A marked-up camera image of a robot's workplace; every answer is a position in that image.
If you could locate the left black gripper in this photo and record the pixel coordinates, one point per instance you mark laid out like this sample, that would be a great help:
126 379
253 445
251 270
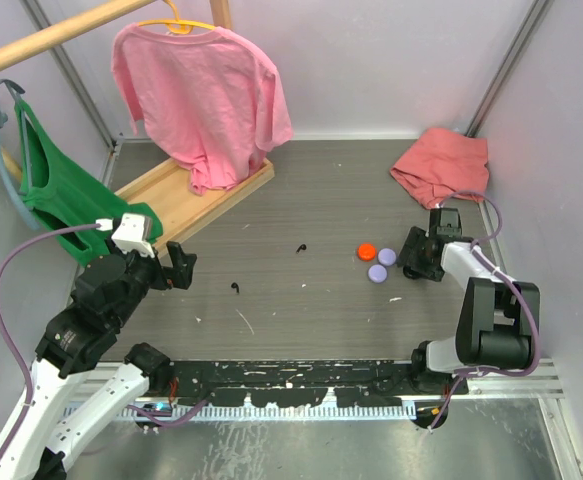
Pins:
167 276

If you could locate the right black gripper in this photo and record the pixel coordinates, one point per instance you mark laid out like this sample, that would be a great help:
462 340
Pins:
416 238

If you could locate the lilac earbud charging case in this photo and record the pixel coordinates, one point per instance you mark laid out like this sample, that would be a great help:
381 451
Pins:
387 257

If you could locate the orange earbud case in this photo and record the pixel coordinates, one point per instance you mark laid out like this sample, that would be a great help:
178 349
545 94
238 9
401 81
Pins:
366 252

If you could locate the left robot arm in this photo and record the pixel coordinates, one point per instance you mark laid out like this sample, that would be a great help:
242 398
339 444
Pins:
36 443

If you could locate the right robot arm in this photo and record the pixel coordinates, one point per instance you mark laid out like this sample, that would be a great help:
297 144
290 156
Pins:
498 325

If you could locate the wooden clothes rack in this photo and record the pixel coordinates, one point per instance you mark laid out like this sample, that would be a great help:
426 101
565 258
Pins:
164 187

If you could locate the salmon folded cloth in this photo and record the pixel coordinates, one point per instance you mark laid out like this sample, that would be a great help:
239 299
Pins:
440 163

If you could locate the green tank top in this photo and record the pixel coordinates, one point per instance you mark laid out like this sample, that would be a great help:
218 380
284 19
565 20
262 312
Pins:
59 192

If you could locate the pink t-shirt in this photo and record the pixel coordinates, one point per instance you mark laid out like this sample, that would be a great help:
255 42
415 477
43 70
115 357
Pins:
214 101

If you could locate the grey-blue clothes hanger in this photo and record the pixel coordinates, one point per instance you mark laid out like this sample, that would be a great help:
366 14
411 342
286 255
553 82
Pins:
25 213

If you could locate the orange clothes hanger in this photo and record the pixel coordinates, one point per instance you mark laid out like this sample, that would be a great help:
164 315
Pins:
176 24

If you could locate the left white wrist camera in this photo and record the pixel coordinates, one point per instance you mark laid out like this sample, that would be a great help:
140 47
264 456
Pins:
129 234

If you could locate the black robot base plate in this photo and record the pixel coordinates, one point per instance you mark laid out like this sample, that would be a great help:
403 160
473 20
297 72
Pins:
285 384

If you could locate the white slotted cable duct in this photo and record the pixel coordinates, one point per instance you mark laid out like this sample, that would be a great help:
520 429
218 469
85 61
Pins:
328 411

